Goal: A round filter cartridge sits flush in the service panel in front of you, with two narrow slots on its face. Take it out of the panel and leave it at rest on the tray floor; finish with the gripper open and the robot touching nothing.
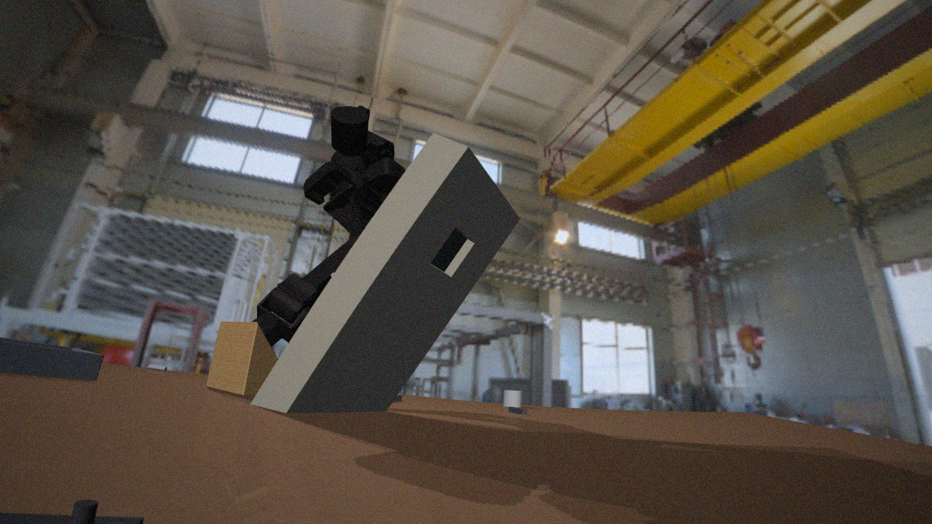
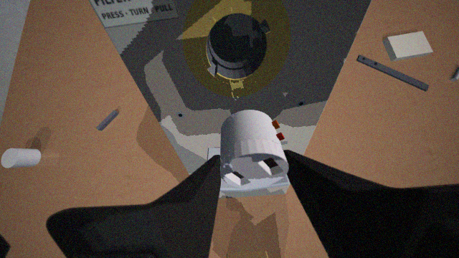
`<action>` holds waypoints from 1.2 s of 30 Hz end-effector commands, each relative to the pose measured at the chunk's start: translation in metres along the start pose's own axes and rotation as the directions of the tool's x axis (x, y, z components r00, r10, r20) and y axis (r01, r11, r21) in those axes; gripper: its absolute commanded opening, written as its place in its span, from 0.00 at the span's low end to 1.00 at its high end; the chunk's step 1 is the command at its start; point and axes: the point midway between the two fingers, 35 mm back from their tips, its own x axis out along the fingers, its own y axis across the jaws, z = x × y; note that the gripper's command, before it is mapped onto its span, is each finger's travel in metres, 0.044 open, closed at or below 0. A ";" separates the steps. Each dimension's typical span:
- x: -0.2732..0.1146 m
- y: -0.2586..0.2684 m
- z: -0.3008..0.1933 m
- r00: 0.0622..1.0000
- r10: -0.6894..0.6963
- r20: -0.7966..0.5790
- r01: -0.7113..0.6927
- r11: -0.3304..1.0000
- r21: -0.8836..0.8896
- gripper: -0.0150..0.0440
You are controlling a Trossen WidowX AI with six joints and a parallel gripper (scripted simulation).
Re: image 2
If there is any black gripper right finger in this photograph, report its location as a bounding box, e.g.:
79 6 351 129
284 150 459 258

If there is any white rectangular block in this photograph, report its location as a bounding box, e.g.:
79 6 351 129
382 31 433 62

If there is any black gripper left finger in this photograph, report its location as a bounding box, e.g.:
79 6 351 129
46 155 221 258

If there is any white cylinder with two slots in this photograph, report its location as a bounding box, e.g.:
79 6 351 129
220 110 289 188

